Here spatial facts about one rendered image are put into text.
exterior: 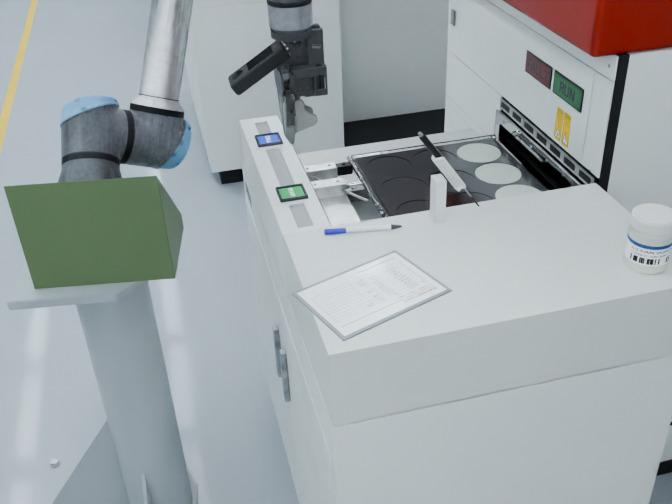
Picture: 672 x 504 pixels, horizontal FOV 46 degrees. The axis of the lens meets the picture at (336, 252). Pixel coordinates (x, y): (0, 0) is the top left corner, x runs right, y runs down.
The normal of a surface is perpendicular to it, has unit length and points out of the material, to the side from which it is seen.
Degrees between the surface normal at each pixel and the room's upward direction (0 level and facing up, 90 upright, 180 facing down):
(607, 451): 90
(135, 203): 90
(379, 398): 90
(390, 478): 90
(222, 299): 0
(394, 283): 0
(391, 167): 0
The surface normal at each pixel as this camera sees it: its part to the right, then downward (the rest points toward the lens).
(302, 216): -0.04, -0.84
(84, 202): 0.07, 0.54
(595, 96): -0.97, 0.17
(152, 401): 0.73, 0.35
